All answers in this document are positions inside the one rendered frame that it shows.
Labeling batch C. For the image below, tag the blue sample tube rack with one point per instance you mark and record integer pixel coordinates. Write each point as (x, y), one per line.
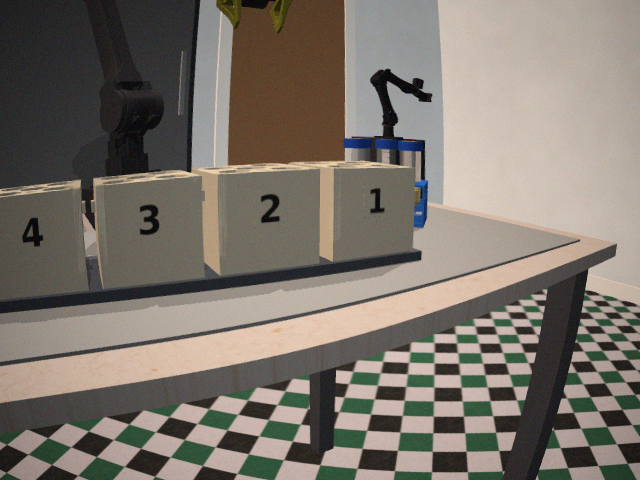
(422, 205)

